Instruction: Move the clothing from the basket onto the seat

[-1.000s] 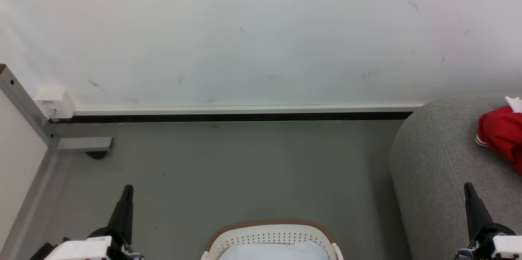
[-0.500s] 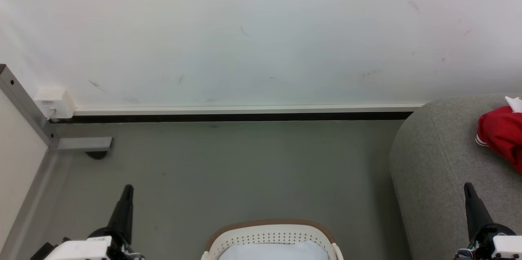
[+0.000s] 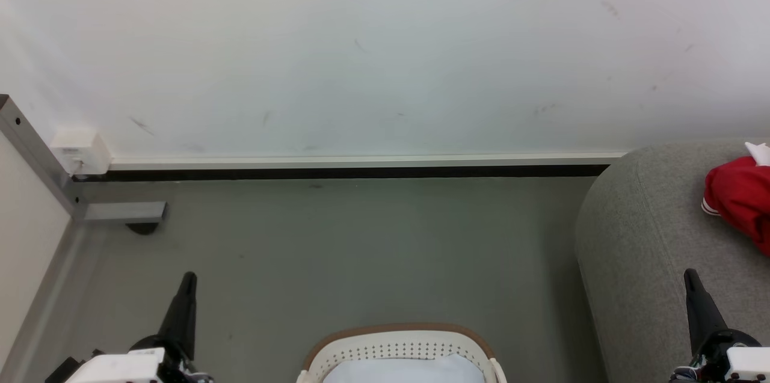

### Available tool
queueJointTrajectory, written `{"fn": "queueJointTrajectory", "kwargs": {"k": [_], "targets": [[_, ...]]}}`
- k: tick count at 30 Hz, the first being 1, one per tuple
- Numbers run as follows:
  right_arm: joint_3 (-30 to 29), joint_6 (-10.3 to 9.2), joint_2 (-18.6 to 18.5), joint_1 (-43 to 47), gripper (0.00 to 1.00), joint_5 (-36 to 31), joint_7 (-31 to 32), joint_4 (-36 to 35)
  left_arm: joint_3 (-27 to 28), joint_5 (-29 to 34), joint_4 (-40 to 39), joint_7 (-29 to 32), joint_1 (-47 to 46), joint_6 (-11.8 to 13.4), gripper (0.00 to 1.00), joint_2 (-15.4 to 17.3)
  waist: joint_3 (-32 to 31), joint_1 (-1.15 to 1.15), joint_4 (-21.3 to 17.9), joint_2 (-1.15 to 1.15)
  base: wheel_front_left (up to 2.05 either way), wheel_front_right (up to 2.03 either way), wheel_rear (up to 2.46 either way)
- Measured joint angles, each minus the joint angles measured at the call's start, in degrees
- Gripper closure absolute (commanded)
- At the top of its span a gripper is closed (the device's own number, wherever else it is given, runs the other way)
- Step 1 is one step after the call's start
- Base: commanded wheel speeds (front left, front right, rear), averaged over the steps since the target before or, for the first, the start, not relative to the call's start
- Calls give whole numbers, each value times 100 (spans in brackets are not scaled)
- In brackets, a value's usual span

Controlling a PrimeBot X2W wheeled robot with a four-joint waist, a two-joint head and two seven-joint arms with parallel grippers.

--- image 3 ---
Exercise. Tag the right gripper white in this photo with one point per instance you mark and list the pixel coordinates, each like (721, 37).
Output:
(746, 365)

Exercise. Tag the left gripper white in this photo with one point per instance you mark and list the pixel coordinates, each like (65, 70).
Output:
(120, 366)

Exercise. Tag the red garment with white trim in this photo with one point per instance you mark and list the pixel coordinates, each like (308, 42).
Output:
(743, 196)

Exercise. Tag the white laundry basket brown rim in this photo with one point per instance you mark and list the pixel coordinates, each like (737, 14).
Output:
(397, 344)

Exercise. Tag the pale blue clothing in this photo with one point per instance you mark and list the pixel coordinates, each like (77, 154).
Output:
(403, 371)

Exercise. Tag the grey fabric sofa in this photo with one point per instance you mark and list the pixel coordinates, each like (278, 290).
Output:
(637, 263)

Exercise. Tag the white and black baseboard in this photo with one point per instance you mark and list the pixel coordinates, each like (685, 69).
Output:
(361, 168)

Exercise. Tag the black round frame foot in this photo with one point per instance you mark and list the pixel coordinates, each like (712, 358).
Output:
(143, 228)

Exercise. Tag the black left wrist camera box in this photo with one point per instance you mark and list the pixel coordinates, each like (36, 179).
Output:
(60, 372)

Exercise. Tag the white wall socket box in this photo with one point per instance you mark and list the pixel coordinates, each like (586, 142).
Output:
(81, 150)

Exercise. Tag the grey metal frame post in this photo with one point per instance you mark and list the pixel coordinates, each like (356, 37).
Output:
(36, 154)

